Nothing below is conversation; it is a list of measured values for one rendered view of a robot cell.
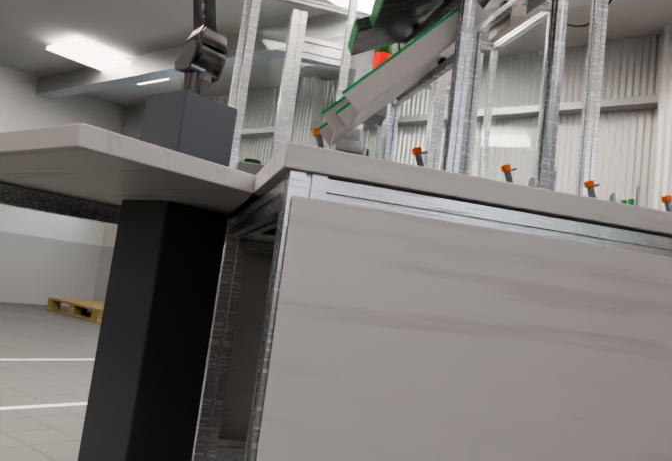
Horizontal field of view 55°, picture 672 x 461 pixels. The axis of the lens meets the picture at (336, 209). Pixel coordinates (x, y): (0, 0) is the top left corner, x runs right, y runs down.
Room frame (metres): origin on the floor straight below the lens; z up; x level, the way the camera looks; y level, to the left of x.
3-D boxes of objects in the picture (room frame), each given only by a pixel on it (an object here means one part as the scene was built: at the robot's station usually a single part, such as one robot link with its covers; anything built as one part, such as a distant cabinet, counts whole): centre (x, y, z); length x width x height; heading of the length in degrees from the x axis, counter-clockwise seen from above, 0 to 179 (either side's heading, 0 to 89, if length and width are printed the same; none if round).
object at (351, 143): (1.51, -0.02, 1.06); 0.08 x 0.04 x 0.07; 104
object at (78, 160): (1.33, 0.30, 0.84); 0.90 x 0.70 x 0.03; 140
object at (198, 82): (1.36, 0.34, 1.09); 0.07 x 0.07 x 0.06; 50
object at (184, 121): (1.36, 0.34, 0.96); 0.14 x 0.14 x 0.20; 50
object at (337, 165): (1.62, -0.44, 0.85); 1.50 x 1.41 x 0.03; 14
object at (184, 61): (1.36, 0.33, 1.15); 0.09 x 0.07 x 0.06; 140
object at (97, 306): (8.13, 2.70, 0.18); 1.31 x 0.89 x 0.36; 50
